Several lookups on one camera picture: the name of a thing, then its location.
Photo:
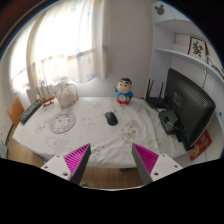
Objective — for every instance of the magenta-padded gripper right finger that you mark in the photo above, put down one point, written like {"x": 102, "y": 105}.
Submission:
{"x": 146, "y": 160}

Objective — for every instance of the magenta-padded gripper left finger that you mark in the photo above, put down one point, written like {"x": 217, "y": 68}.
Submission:
{"x": 76, "y": 160}

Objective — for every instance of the black computer mouse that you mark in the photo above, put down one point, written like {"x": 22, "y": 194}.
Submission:
{"x": 111, "y": 118}

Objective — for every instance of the white printed tablecloth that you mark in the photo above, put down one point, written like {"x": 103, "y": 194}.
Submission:
{"x": 93, "y": 140}

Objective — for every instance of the black box device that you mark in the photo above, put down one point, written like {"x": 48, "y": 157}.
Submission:
{"x": 168, "y": 121}

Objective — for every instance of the red paper packet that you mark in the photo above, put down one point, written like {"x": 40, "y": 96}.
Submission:
{"x": 200, "y": 146}

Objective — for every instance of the black router with antennas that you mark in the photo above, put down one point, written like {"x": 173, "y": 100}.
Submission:
{"x": 156, "y": 101}

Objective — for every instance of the black keyboard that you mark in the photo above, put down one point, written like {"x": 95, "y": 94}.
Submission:
{"x": 30, "y": 112}

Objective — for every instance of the wooden model sailing ship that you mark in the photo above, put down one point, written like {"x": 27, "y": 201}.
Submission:
{"x": 47, "y": 96}

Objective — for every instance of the black monitor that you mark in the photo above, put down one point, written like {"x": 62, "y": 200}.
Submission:
{"x": 191, "y": 105}

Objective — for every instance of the cartoon boy clock figurine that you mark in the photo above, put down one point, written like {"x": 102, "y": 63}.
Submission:
{"x": 124, "y": 90}

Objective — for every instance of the wooden chair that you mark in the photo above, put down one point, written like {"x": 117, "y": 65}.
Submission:
{"x": 15, "y": 111}

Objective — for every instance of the white radiator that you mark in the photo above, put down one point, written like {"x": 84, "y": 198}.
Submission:
{"x": 32, "y": 93}

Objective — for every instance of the white shelf unit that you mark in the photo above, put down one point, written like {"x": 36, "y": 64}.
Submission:
{"x": 163, "y": 56}

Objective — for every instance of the white star-print curtain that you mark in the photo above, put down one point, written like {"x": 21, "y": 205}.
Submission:
{"x": 66, "y": 43}

